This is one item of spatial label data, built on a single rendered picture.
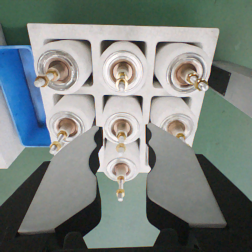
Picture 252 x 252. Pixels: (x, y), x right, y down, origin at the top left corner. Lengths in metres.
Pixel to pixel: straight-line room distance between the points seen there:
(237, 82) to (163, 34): 0.20
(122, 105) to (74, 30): 0.18
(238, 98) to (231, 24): 0.27
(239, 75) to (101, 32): 0.31
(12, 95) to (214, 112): 0.66
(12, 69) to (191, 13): 0.53
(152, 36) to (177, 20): 0.21
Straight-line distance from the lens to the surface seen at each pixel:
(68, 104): 0.39
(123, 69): 0.31
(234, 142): 0.83
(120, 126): 0.37
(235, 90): 0.48
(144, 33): 0.41
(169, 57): 0.35
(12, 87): 0.62
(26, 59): 0.66
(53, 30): 0.43
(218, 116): 0.73
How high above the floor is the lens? 0.59
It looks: 61 degrees down
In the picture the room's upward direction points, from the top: 180 degrees clockwise
